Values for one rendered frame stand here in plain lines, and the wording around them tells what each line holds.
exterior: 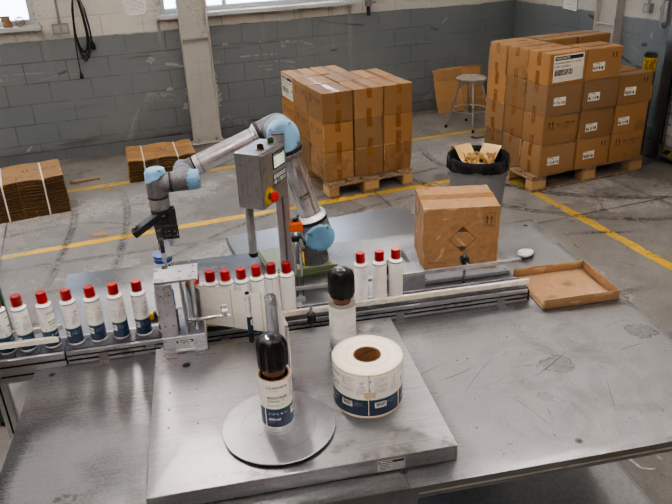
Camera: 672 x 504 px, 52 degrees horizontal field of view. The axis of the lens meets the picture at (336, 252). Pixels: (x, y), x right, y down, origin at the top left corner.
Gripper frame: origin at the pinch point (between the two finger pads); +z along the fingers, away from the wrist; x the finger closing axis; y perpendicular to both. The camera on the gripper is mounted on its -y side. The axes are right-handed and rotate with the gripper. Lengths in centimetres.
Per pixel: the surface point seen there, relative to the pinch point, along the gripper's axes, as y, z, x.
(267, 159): 35, -44, -36
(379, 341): 51, -2, -88
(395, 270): 75, 0, -46
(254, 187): 30, -36, -37
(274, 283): 33, -1, -40
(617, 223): 341, 100, 132
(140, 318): -12.3, 5.3, -32.9
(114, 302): -19.4, -2.0, -31.8
